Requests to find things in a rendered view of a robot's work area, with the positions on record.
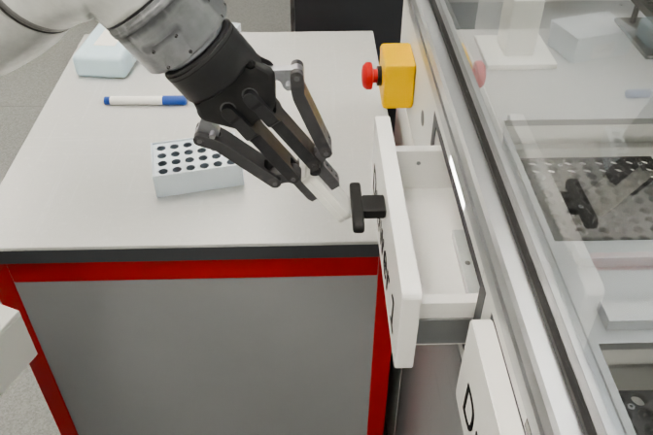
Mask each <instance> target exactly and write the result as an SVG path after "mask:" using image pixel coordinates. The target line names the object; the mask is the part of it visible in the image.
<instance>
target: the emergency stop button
mask: <svg viewBox="0 0 653 435"><path fill-rule="evenodd" d="M377 81H378V71H377V69H373V67H372V63H371V62H365V63H364V64H363V65H362V69H361V82H362V86H363V87H364V88H365V89H372V86H373V83H377Z"/></svg>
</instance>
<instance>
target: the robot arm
mask: <svg viewBox="0 0 653 435"><path fill-rule="evenodd" d="M225 16H226V3H225V2H224V0H0V77H1V76H3V75H6V74H8V73H10V72H12V71H14V70H15V69H17V68H19V67H21V66H23V65H24V64H26V63H28V62H30V61H31V60H33V59H35V58H36V57H38V56H40V55H41V54H43V53H44V52H45V51H47V50H48V49H49V48H51V47H52V46H53V45H55V44H56V43H57V42H58V41H59V40H60V39H61V38H62V37H63V35H64V34H65V33H66V32H67V31H68V30H70V29H71V28H72V27H74V26H75V25H77V24H79V23H83V22H87V21H90V20H93V19H96V20H97V21H98V22H99V23H100V24H102V25H103V26H104V27H105V28H106V29H107V30H108V31H109V32H110V35H111V36H112V37H114V38H115V39H116V40H118V41H119V42H120V43H121V44H122V45H123V46H124V47H125V48H126V49H127V50H128V51H129V52H130V53H131V54H132V55H133V56H134V57H135V58H136V59H137V60H138V61H139V62H140V63H141V64H142V65H143V66H144V67H145V68H146V69H147V70H148V71H149V72H150V73H152V74H162V73H165V78H166V79H167V80H168V81H169V82H170V83H172V84H173V85H174V86H175V87H176V88H177V89H178V90H179V91H180V92H181V93H182V94H183V95H184V96H185V97H186V98H187V99H188V100H189V101H190V102H192V103H193V104H194V106H195V108H196V111H197V114H198V115H199V117H200V122H198V123H197V124H196V128H195V132H194V137H193V142H194V143H195V144H196V145H198V146H200V147H203V148H206V149H209V150H213V151H216V152H218V153H219V154H221V155H222V156H224V157H226V158H227V159H229V160H230V161H232V162H233V163H235V164H236V165H238V166H239V167H241V168H243V169H244V170H246V171H247V172H249V173H250V174H252V175H253V176H255V177H257V178H258V179H260V180H261V181H263V182H264V183H266V184H268V185H269V186H271V187H274V188H277V187H279V186H280V185H281V184H284V183H290V184H294V185H295V186H296V187H297V188H298V189H299V191H300V192H301V193H302V194H303V195H304V196H305V197H306V198H307V199H308V200H310V201H312V202H313V201H314V200H316V199H318V200H319V201H320V202H321V203H322V204H323V205H324V206H325V207H326V208H327V209H328V210H329V212H330V213H331V214H332V215H333V216H334V217H335V218H336V219H337V220H338V221H339V222H342V221H344V220H345V219H348V218H350V217H351V204H350V198H349V197H348V196H347V195H346V194H345V193H344V191H343V190H342V189H341V188H340V184H339V176H338V173H337V172H336V171H335V170H334V169H333V168H332V166H331V165H330V164H329V163H328V162H327V161H326V159H327V158H329V157H331V155H332V146H331V137H330V135H329V133H328V131H327V128H326V125H325V123H324V121H323V119H322V117H321V115H320V113H319V111H318V108H317V106H316V104H315V102H314V100H313V98H312V96H311V94H310V91H309V89H308V87H307V85H306V83H305V81H304V66H303V62H302V61H301V60H299V59H295V60H293V61H292V63H291V65H273V63H272V62H271V61H270V60H268V59H266V58H263V57H261V56H260V55H258V54H257V53H256V51H255V50H254V49H253V47H252V46H251V45H250V44H249V42H248V41H247V40H246V39H245V38H244V37H243V35H242V34H241V33H240V32H239V31H238V29H237V28H236V27H235V26H234V25H233V24H232V22H231V21H230V20H229V19H227V18H225ZM276 81H279V82H280V83H281V84H282V86H283V88H284V89H285V90H287V91H291V92H292V100H293V102H294V104H295V105H296V107H297V109H298V111H299V113H300V115H301V117H302V119H303V122H304V124H305V126H306V128H307V130H308V132H309V134H310V136H311V138H312V140H313V142H314V143H313V142H312V141H311V140H310V138H309V137H308V136H307V135H306V134H305V133H304V132H303V130H302V129H301V128H300V127H299V126H298V125H297V124H296V123H295V121H294V120H293V119H292V118H291V117H290V116H289V114H288V113H287V112H286V111H285V110H284V109H283V107H282V105H281V103H280V101H279V100H278V99H277V98H276ZM261 120H262V121H263V122H264V123H265V124H266V125H267V126H268V127H271V128H272V129H273V130H274V131H275V132H276V133H277V134H278V135H279V136H280V137H281V139H282V140H283V141H284V142H285V143H286V144H287V145H288V146H289V147H290V148H291V149H292V151H293V152H294V153H295V154H296V155H297V156H298V157H299V158H300V159H301V160H302V163H301V168H300V166H299V158H298V159H297V160H296V159H295V158H294V157H293V156H292V154H291V153H290V152H289V151H288V150H287V149H286V148H285V147H284V146H283V144H282V143H281V142H280V141H279V140H278V139H277V138H276V137H275V136H274V134H273V133H272V132H271V131H270V130H269V129H268V128H267V127H266V126H265V125H264V123H263V122H262V121H261ZM220 125H223V126H227V127H230V128H234V129H236V130H237V131H238V132H239V133H240V134H241V135H242V136H243V138H244V139H245V140H247V141H250V142H251V143H252V144H253V145H254V146H255V147H256V148H257V149H258V151H257V150H256V149H254V148H253V147H251V146H250V145H248V144H247V143H245V142H244V141H242V140H241V139H239V138H238V137H236V136H235V135H233V134H232V133H230V132H229V131H227V130H225V129H223V128H221V127H220ZM259 151H260V152H259Z"/></svg>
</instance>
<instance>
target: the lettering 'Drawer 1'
mask: <svg viewBox="0 0 653 435"><path fill-rule="evenodd" d="M374 173H375V192H374ZM374 173H373V192H374V195H378V194H377V190H376V170H375V163H374ZM377 223H378V218H377ZM381 224H382V221H381ZM381 224H380V219H379V223H378V227H379V228H378V230H379V229H380V245H381V241H382V248H381V253H382V254H383V247H384V239H383V228H382V232H381ZM385 257H386V251H384V258H383V265H384V262H385V265H384V276H385V279H386V275H385V270H386V273H387V282H386V290H387V285H388V280H389V283H390V278H389V275H388V274H389V271H388V270H387V257H386V261H385ZM392 300H393V307H392V318H391V315H390V321H391V329H392V334H393V327H392V324H393V313H394V298H393V295H392Z"/></svg>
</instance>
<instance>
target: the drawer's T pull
mask: <svg viewBox="0 0 653 435"><path fill-rule="evenodd" d="M350 201H351V213H352V224H353V232H354V233H363V232H364V219H365V218H384V217H385V216H386V212H387V210H386V203H385V197H384V195H363V196H361V184H360V183H350Z"/></svg>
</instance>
